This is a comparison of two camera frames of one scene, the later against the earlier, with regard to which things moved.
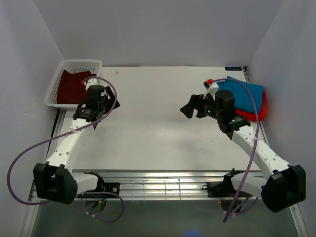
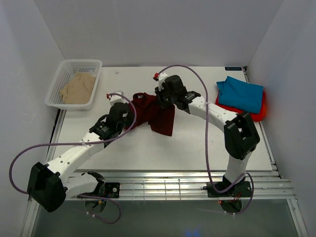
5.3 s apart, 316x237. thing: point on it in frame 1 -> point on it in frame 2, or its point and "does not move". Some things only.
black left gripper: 110,101 -> 131,119
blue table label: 233,68 does not move
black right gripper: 197,101 -> 159,94
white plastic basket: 71,66 does not move
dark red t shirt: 71,90 -> 147,108
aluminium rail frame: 152,184 does not move
